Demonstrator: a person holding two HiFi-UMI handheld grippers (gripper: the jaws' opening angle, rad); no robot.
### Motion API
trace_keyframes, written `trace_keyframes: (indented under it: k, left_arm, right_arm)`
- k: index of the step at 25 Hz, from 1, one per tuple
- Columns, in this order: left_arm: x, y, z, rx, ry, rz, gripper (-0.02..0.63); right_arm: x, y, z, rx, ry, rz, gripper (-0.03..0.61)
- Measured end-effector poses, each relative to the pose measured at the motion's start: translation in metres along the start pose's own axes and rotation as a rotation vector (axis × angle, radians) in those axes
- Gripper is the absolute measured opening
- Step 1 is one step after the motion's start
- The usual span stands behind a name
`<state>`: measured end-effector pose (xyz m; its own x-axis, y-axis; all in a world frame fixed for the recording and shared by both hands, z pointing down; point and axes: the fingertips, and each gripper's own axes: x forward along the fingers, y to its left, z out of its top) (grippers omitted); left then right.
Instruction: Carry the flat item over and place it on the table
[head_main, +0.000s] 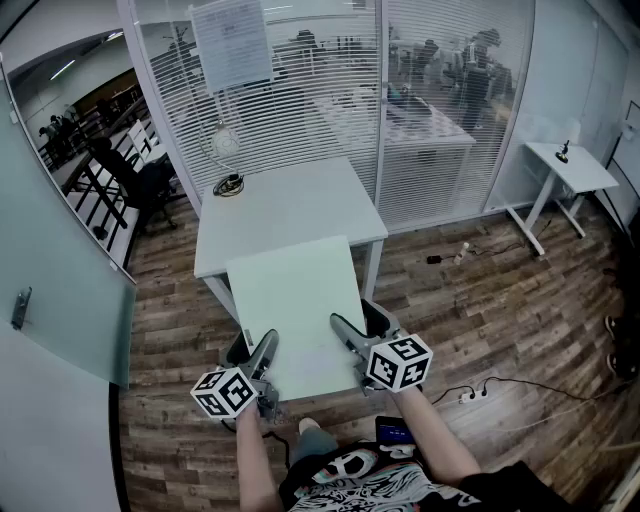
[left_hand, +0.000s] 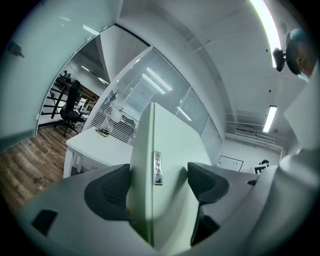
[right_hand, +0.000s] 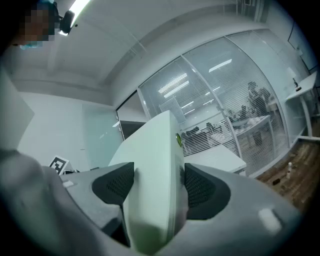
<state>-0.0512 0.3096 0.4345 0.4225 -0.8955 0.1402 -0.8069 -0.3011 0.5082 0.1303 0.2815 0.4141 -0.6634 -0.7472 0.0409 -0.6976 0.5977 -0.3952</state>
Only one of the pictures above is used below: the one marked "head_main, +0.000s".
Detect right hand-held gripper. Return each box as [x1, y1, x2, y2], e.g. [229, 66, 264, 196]
[329, 298, 434, 395]

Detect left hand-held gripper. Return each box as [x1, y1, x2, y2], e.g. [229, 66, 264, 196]
[190, 328, 281, 422]

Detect person's right forearm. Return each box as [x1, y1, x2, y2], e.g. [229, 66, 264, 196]
[391, 383, 484, 487]

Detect person's left forearm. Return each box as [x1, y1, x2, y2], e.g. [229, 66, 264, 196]
[233, 403, 282, 512]

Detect black phone with lit screen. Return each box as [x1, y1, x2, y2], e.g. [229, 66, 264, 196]
[374, 415, 417, 446]

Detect person's jeans leg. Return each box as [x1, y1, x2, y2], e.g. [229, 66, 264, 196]
[291, 427, 340, 467]

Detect white table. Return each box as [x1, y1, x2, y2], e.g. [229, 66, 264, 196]
[193, 156, 390, 329]

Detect black printed shirt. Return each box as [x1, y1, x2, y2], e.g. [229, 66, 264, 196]
[277, 438, 572, 512]

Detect black office chair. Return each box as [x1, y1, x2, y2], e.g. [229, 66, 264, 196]
[88, 136, 180, 235]

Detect white horizontal blinds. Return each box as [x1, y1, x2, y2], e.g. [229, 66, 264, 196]
[133, 0, 535, 234]

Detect globe desk lamp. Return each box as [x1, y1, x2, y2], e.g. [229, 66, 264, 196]
[198, 117, 247, 199]

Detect large white desk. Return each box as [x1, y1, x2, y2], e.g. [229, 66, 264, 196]
[319, 93, 479, 166]

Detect frosted glass door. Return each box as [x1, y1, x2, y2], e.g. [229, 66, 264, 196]
[0, 64, 138, 389]

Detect black metal railing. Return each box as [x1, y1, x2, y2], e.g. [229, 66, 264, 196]
[37, 97, 154, 251]

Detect black shoe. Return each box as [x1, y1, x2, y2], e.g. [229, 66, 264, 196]
[605, 350, 640, 380]
[603, 313, 640, 346]

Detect small white side desk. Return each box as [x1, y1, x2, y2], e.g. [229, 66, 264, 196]
[506, 140, 621, 257]

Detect white paper notice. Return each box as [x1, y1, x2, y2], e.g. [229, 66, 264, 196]
[188, 0, 276, 95]

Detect black coiled lamp cable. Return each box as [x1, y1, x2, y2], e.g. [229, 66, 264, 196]
[212, 172, 247, 199]

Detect black floor cable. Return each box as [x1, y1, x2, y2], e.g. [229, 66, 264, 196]
[431, 376, 634, 407]

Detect metal door handle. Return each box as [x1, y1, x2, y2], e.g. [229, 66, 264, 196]
[11, 286, 34, 332]

